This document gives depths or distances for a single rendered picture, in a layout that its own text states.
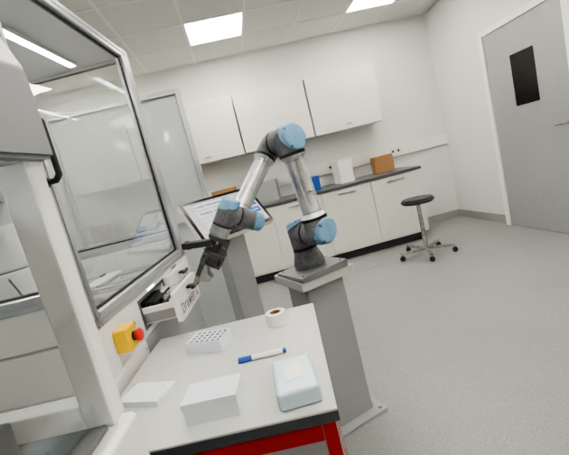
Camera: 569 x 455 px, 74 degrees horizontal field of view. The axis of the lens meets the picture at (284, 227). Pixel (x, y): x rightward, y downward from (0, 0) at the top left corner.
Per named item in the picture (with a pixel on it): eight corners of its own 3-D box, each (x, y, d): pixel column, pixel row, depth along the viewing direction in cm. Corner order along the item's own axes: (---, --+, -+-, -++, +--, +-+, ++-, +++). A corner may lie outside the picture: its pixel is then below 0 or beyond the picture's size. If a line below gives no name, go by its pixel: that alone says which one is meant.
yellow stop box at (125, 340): (143, 340, 120) (136, 320, 119) (134, 351, 113) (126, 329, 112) (127, 344, 120) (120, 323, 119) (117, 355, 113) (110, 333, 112)
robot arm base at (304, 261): (314, 258, 191) (308, 239, 190) (331, 260, 178) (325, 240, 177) (289, 269, 185) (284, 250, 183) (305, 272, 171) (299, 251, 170)
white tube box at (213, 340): (233, 338, 125) (229, 327, 124) (222, 350, 117) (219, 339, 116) (200, 341, 129) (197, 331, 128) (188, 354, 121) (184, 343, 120)
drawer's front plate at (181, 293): (200, 295, 164) (193, 271, 162) (183, 321, 135) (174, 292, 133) (197, 296, 164) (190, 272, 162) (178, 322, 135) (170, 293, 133)
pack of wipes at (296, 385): (275, 377, 95) (270, 361, 94) (312, 366, 95) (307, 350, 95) (281, 414, 80) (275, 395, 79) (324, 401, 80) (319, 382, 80)
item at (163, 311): (194, 293, 162) (191, 280, 161) (178, 317, 136) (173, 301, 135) (105, 315, 163) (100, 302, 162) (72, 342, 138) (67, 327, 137)
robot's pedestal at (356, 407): (350, 385, 213) (320, 256, 201) (387, 409, 186) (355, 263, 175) (306, 411, 200) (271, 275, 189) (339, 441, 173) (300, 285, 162)
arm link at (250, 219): (254, 214, 159) (230, 208, 153) (268, 212, 149) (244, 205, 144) (250, 233, 157) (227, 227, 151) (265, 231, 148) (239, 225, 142)
